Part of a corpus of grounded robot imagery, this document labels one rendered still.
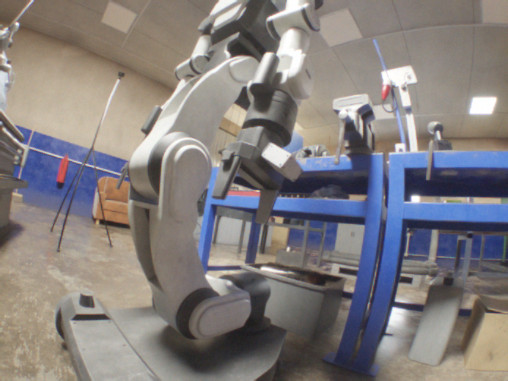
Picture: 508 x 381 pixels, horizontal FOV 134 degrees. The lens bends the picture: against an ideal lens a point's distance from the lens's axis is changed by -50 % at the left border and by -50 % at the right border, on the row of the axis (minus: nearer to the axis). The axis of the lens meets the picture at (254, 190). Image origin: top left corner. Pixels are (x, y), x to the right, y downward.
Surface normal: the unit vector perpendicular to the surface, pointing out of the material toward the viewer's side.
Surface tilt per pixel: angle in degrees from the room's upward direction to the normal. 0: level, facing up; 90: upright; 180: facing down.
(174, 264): 90
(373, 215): 90
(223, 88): 115
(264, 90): 169
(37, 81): 90
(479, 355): 90
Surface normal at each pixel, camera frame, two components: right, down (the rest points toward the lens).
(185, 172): 0.79, 0.04
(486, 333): -0.72, -0.22
